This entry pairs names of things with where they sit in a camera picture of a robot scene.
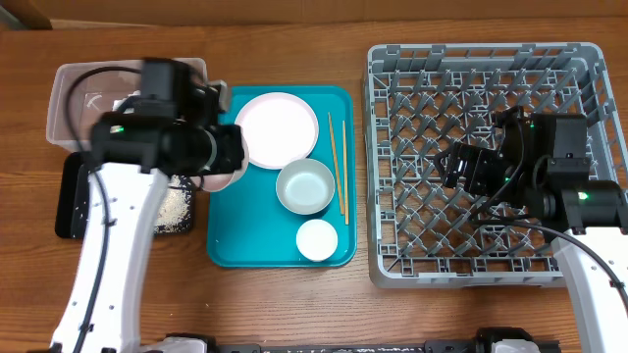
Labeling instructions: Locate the small pink plate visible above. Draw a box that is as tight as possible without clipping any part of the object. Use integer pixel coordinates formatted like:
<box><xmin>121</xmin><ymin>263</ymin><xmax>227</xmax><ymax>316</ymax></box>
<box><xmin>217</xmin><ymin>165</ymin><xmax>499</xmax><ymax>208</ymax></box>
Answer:
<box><xmin>190</xmin><ymin>139</ymin><xmax>249</xmax><ymax>192</ymax></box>

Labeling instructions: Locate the large white plate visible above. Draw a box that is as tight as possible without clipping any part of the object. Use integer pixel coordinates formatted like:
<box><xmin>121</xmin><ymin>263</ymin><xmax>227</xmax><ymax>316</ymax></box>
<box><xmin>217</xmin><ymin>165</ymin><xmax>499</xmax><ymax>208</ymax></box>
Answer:
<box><xmin>235</xmin><ymin>92</ymin><xmax>319</xmax><ymax>170</ymax></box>

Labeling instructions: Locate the grey bowl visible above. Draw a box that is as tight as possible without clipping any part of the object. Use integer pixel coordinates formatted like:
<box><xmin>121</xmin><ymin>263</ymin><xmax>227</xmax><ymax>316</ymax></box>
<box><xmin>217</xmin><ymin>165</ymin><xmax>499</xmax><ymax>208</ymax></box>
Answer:
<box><xmin>276</xmin><ymin>159</ymin><xmax>336</xmax><ymax>216</ymax></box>

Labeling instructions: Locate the wooden chopstick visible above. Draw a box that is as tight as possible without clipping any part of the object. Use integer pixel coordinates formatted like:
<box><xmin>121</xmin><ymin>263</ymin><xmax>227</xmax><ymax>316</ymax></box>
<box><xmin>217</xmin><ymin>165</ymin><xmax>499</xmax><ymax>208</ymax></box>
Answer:
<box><xmin>342</xmin><ymin>121</ymin><xmax>349</xmax><ymax>226</ymax></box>
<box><xmin>328</xmin><ymin>112</ymin><xmax>344</xmax><ymax>216</ymax></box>

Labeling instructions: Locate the white cup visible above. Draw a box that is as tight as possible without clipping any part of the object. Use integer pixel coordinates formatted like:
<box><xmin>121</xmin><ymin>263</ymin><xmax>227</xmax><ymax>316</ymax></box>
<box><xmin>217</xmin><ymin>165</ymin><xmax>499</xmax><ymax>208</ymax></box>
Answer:
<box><xmin>295</xmin><ymin>220</ymin><xmax>339</xmax><ymax>262</ymax></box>

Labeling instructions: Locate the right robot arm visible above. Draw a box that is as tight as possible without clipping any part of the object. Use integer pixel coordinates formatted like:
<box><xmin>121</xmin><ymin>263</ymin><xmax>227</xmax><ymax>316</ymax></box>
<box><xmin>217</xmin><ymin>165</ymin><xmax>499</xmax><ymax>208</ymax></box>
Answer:
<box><xmin>434</xmin><ymin>106</ymin><xmax>627</xmax><ymax>352</ymax></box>

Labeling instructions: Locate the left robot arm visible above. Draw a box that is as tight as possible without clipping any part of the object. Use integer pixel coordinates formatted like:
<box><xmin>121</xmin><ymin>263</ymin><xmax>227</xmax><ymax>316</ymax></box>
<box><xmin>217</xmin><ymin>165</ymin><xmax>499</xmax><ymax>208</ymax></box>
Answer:
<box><xmin>49</xmin><ymin>58</ymin><xmax>245</xmax><ymax>352</ymax></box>

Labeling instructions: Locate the grey dishwasher rack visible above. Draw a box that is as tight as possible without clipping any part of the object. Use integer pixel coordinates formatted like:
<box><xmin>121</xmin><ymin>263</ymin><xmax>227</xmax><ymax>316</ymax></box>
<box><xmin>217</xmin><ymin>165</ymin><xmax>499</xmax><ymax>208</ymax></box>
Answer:
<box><xmin>364</xmin><ymin>42</ymin><xmax>627</xmax><ymax>288</ymax></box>

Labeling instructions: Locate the clear plastic waste bin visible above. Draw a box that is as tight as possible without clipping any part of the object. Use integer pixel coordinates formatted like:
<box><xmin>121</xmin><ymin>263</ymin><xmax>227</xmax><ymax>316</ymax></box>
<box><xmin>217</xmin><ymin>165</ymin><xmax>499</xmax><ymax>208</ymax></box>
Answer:
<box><xmin>45</xmin><ymin>57</ymin><xmax>209</xmax><ymax>153</ymax></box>

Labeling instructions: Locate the black plastic tray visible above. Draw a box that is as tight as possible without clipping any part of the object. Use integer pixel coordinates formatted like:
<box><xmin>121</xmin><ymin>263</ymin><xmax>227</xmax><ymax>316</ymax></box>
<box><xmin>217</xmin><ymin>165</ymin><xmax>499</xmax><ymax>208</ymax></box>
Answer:
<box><xmin>54</xmin><ymin>151</ymin><xmax>196</xmax><ymax>240</ymax></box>

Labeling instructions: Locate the spilled rice pile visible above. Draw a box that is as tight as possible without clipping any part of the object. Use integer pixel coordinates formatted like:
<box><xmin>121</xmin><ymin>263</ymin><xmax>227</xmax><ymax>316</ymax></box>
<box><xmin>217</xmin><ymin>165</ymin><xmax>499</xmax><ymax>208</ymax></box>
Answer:
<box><xmin>154</xmin><ymin>176</ymin><xmax>194</xmax><ymax>235</ymax></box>

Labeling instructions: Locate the teal serving tray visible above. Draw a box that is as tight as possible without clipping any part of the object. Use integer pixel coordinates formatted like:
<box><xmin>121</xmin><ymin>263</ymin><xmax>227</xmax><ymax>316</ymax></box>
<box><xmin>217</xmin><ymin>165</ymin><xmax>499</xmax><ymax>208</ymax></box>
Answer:
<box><xmin>207</xmin><ymin>85</ymin><xmax>357</xmax><ymax>268</ymax></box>

